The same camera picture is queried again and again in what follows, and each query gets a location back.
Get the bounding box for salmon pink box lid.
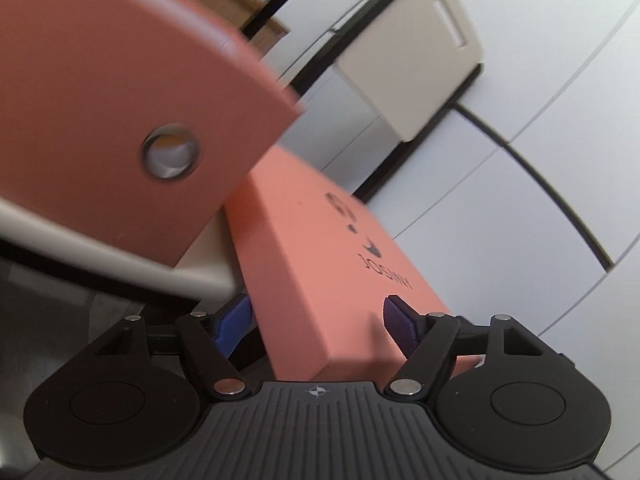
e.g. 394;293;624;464
222;145;490;382

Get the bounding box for left beige folding chair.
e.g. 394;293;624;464
0;0;293;304

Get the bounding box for beige folding chair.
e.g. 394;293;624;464
280;0;483;202
0;0;293;304

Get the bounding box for right beige folding chair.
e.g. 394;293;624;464
280;0;483;202

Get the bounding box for wooden nightstand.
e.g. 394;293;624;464
164;0;292;53

